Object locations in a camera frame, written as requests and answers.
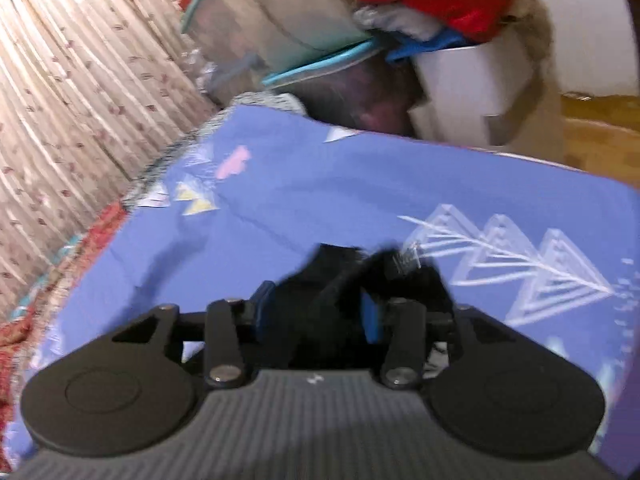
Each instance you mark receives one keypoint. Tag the clear bin with teal lid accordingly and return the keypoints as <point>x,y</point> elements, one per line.
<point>354,88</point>

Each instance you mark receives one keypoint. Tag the blue patterned bed sheet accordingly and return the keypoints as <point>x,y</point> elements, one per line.
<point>540,261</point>

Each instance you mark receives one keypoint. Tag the beige floral curtain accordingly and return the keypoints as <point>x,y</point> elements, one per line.
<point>91,92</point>

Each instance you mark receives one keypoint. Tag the red patterned quilt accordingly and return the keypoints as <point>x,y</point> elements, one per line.
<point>33,337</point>

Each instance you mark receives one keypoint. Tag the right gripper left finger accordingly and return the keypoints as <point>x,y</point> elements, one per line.
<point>232,330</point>

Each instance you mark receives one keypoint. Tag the red folded garment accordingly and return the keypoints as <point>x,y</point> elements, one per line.
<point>477,20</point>

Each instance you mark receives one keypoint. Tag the beige fabric storage bag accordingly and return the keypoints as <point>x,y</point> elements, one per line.
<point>290,34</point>

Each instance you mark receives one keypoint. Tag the white laundry basket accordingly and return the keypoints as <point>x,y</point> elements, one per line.
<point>470,91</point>

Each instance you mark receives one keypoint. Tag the black pants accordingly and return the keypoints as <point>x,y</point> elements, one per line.
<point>330,314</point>

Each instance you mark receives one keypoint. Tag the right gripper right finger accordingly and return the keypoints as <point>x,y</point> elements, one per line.
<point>396,334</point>

